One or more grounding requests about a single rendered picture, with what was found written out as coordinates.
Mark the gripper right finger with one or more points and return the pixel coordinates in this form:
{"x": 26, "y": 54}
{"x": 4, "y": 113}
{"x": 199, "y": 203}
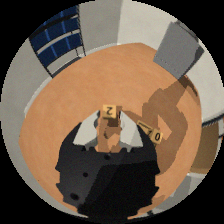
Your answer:
{"x": 137, "y": 141}

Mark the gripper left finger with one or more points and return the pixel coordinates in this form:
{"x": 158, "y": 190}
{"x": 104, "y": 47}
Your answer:
{"x": 82, "y": 136}

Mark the tan wooden number cube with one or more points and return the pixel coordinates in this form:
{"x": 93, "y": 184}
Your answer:
{"x": 155, "y": 135}
{"x": 109, "y": 112}

